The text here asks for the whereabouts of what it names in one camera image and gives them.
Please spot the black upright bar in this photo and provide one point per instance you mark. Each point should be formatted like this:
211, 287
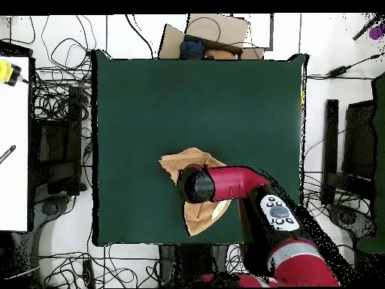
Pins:
330, 144

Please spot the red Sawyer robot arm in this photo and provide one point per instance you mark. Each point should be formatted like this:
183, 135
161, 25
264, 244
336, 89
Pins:
234, 185

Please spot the orange garment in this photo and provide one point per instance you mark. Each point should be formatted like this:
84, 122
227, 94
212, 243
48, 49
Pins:
219, 54

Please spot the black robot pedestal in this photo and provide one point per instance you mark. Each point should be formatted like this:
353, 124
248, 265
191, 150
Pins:
186, 262

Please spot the black power adapter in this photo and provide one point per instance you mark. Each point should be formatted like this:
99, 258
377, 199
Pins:
337, 71

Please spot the dark blue garment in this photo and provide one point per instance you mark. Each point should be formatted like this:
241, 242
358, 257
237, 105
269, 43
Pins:
192, 48

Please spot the purple round object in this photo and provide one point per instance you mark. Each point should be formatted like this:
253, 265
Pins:
376, 32

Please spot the dark green table cloth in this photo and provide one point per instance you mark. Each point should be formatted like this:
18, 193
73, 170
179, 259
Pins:
150, 105

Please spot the yellow and black tool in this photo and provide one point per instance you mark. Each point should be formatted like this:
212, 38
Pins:
4, 72

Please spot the brown cardboard box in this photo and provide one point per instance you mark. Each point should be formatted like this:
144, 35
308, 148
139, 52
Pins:
216, 28

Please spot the tan terry towel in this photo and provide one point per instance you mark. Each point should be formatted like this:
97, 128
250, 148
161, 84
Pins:
177, 159

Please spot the black equipment rack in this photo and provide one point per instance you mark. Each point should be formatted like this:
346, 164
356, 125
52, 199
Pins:
60, 144

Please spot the green cloth covered table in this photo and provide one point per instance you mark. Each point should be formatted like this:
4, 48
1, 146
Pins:
379, 150

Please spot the black marker pen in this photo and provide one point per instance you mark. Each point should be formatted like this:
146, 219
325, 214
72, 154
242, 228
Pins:
7, 154

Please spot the white side table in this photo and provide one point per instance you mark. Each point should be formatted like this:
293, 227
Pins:
13, 120

